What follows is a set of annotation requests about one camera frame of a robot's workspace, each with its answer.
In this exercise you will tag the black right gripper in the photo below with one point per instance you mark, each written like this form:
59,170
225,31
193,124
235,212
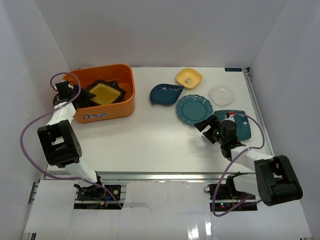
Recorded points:
214,122

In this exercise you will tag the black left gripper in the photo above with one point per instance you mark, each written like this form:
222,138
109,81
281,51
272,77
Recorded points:
78,96

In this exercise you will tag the yellow brown square plate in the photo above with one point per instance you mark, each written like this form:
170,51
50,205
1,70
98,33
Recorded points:
107,92

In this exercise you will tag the black floral square plate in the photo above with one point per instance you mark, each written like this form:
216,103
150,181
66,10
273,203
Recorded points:
100,93

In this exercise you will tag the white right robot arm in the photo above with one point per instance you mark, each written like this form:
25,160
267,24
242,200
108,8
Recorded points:
274,179

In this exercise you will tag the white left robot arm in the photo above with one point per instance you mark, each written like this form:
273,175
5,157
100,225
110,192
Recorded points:
61,146

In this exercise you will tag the orange plastic bin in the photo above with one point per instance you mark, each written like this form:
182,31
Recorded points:
123,75

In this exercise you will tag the teal scalloped round plate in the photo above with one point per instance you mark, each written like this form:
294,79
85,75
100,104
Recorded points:
193,108

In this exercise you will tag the clear glass plate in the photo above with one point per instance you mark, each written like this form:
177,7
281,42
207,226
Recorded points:
221,95

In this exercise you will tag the teal square plate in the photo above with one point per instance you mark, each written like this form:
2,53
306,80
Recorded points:
243,130

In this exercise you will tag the yellow square bowl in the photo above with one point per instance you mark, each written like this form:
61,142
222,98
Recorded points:
189,78

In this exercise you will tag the dark blue leaf plate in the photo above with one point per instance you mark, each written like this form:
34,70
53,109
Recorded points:
165,94

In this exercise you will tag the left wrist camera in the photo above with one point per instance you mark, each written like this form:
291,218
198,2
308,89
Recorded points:
64,88

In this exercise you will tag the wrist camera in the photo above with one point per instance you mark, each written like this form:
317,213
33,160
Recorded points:
229,116
64,88

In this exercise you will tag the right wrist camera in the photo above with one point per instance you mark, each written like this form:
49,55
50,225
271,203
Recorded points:
229,116

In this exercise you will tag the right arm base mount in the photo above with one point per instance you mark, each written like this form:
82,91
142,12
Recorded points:
225,201

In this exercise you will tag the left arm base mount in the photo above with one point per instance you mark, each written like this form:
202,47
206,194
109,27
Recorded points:
100,194

